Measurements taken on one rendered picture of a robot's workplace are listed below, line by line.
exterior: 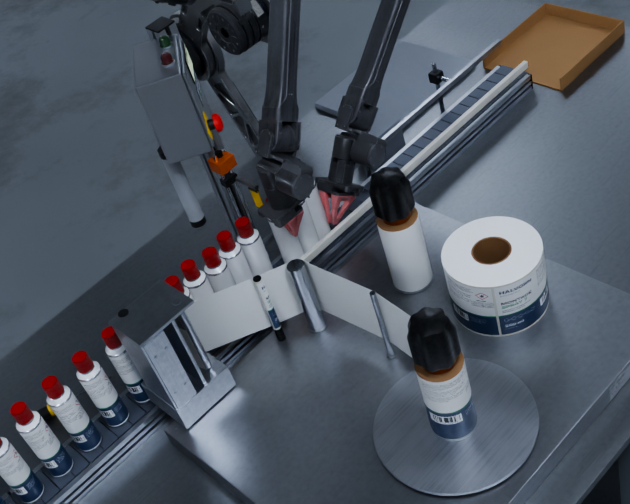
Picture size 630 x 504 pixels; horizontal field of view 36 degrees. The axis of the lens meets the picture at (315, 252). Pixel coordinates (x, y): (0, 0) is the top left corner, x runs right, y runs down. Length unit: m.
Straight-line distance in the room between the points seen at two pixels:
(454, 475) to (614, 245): 0.70
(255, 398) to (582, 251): 0.78
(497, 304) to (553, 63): 1.03
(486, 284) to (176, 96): 0.69
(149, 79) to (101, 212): 2.38
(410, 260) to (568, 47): 1.02
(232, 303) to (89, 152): 2.71
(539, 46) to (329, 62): 1.93
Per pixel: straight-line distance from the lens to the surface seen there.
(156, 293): 1.91
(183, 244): 2.50
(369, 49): 2.22
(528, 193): 2.35
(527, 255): 1.92
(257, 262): 2.13
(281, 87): 1.96
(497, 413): 1.84
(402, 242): 1.98
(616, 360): 1.92
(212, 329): 2.04
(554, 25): 2.93
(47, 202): 4.44
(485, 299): 1.89
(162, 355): 1.87
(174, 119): 1.91
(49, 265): 4.09
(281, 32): 1.97
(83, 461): 2.07
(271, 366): 2.04
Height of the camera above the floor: 2.36
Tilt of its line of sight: 41 degrees down
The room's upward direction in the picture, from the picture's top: 19 degrees counter-clockwise
